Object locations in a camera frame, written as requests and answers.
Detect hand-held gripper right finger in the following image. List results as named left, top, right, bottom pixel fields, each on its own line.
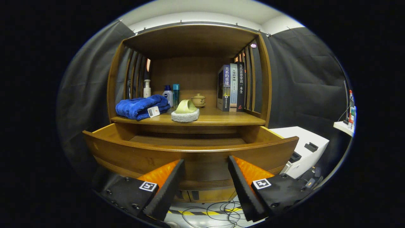
left=228, top=155, right=314, bottom=222

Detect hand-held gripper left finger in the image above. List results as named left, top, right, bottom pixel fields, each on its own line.
left=101, top=159, right=185, bottom=221

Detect wooden drawer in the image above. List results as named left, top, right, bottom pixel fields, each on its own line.
left=82, top=123, right=299, bottom=190

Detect green sponge brush with handle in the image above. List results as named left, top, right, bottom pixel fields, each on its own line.
left=171, top=99, right=200, bottom=123

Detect wooden cabinet door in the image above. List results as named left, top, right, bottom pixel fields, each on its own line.
left=173, top=190, right=191, bottom=202
left=191, top=188, right=238, bottom=203

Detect wooden countertop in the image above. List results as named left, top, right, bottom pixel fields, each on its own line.
left=111, top=106, right=266, bottom=126

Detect wooden cabinet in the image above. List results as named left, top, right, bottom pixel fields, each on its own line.
left=106, top=24, right=299, bottom=203

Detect blue towel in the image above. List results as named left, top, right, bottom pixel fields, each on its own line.
left=115, top=94, right=171, bottom=121

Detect white bottle with blue cap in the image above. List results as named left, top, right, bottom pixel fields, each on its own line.
left=162, top=85, right=174, bottom=107

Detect teal bottle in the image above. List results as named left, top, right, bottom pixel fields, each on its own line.
left=172, top=84, right=180, bottom=108

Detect book with black spine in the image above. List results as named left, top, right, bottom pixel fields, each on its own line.
left=236, top=62, right=246, bottom=112

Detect book with pale blue spine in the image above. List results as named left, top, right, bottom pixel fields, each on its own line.
left=229, top=63, right=238, bottom=112

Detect white shelf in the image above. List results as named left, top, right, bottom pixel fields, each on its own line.
left=333, top=120, right=355, bottom=137

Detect black floor cables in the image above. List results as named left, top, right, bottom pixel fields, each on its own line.
left=182, top=199, right=250, bottom=228

